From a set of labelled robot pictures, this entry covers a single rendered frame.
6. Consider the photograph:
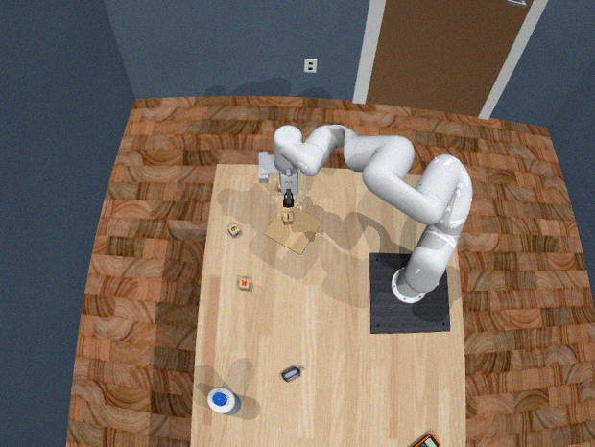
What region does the white bottle with blue cap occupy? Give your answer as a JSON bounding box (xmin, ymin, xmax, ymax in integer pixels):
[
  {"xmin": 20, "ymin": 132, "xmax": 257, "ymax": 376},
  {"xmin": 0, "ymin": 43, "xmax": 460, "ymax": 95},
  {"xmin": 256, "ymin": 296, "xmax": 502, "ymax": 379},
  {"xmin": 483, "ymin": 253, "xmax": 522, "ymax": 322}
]
[{"xmin": 207, "ymin": 387, "xmax": 241, "ymax": 415}]

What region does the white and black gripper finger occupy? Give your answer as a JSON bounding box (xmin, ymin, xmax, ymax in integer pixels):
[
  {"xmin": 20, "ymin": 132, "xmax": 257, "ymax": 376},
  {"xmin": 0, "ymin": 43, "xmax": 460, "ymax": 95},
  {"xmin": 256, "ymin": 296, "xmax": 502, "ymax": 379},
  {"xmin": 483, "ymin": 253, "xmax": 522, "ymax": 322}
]
[{"xmin": 283, "ymin": 189, "xmax": 294, "ymax": 208}]

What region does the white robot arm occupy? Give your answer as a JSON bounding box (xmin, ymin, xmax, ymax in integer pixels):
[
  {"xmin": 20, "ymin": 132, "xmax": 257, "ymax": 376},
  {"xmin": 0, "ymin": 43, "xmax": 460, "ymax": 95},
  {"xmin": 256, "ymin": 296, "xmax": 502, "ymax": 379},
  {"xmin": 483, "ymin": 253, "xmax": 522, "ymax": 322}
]
[{"xmin": 259, "ymin": 125, "xmax": 472, "ymax": 303}]

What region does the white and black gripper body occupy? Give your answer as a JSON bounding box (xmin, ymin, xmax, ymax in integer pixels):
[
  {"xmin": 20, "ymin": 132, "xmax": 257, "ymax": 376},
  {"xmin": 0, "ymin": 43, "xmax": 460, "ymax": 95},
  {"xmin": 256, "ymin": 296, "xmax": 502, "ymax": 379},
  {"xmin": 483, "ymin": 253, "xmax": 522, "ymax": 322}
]
[{"xmin": 279, "ymin": 170, "xmax": 298, "ymax": 196}]

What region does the tan square mat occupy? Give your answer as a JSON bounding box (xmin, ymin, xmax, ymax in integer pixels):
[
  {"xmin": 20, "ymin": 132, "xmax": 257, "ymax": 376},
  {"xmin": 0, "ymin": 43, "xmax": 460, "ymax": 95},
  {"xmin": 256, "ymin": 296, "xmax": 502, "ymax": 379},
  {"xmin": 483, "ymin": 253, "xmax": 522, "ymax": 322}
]
[{"xmin": 264, "ymin": 206, "xmax": 322, "ymax": 255}]

